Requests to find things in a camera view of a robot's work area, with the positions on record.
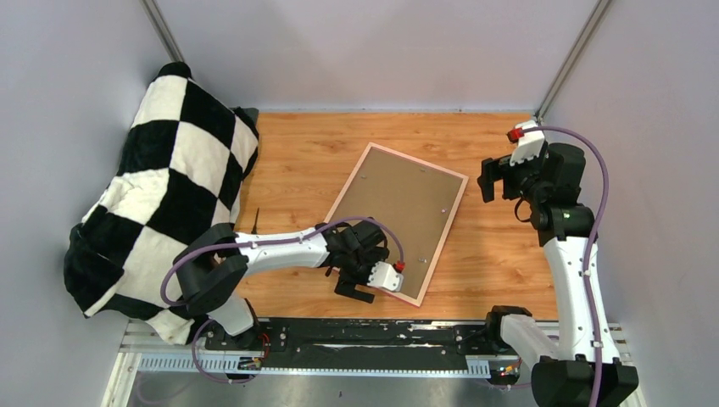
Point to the black white checkered pillow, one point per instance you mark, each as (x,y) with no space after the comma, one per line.
(180,172)

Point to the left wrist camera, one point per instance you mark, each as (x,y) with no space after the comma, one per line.
(384,276)

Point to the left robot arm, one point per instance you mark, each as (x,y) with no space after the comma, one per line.
(211,267)

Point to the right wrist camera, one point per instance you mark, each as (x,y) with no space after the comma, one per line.
(529,142)

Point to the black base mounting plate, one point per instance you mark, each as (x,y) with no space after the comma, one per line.
(337,344)

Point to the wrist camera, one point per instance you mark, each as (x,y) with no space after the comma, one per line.
(529,142)
(384,276)

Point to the pink picture frame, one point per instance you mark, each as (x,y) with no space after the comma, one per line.
(446,236)

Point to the pink handled screwdriver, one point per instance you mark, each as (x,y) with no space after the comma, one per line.
(254,229)

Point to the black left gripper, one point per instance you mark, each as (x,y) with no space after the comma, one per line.
(348,287)

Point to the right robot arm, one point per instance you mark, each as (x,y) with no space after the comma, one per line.
(583,367)

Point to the brown frame backing board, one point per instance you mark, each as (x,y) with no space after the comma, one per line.
(399,196)

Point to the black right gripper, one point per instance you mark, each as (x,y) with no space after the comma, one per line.
(505,172)

